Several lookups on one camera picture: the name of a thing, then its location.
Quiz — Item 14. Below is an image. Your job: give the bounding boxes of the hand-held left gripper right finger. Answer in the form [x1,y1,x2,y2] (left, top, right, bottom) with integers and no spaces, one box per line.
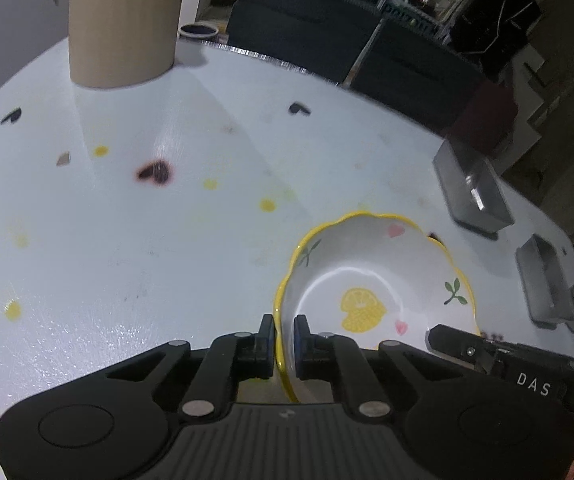
[293,314,494,420]

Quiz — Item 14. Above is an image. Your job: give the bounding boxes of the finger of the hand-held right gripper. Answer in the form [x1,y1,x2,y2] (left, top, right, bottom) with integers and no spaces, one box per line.
[426,324,567,403]

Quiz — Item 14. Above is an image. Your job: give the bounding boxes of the teal sign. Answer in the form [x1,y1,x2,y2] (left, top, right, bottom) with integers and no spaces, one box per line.
[379,0,441,37]

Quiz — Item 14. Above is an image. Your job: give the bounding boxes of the white bucket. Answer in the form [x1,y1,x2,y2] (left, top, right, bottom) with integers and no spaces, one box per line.
[178,23,221,41]

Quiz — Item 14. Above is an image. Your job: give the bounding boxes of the square steel container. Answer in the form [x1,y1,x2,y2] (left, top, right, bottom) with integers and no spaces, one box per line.
[432,139,514,234]

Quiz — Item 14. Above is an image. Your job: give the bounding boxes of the black vest with white trim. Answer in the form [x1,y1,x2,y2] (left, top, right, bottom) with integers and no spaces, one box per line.
[448,0,544,77]

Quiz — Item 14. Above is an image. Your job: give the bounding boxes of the purple chair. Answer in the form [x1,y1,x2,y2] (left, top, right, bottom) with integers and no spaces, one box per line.
[446,82,519,157]

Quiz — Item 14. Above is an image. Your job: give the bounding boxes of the yellow-rimmed lemon print bowl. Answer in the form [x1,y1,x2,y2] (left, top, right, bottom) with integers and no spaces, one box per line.
[273,211,482,405]

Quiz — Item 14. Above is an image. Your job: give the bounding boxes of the rectangular steel container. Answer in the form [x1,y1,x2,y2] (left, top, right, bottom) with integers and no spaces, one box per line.
[514,233,574,334]

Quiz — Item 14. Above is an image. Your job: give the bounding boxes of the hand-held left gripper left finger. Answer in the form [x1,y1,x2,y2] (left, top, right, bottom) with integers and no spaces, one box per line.
[69,314,276,420]

